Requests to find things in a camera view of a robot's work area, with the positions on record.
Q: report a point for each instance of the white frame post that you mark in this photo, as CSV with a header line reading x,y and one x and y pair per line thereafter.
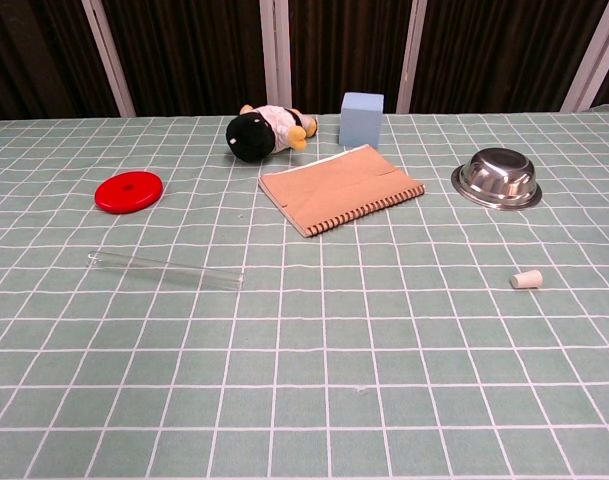
x,y
109,60
591,60
411,55
276,50

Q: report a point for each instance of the dark brown pleated curtain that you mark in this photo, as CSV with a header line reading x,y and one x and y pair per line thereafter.
x,y
194,50

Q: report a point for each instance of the white rubber stopper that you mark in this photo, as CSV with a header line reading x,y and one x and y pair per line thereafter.
x,y
526,279

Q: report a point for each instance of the light blue foam cube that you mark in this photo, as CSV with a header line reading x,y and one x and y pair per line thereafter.
x,y
360,122

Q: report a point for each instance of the brown spiral notebook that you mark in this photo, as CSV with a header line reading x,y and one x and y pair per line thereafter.
x,y
339,187

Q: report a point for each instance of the upturned stainless steel bowl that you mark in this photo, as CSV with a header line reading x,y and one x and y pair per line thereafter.
x,y
499,177

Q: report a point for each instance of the black white plush penguin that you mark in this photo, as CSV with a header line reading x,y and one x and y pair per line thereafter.
x,y
251,137

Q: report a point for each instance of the clear glass test tube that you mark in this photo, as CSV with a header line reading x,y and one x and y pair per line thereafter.
x,y
164,270

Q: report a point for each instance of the green checked tablecloth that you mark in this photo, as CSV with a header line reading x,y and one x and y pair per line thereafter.
x,y
304,360

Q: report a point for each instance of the red round plastic disc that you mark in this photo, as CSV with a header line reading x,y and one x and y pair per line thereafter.
x,y
129,192

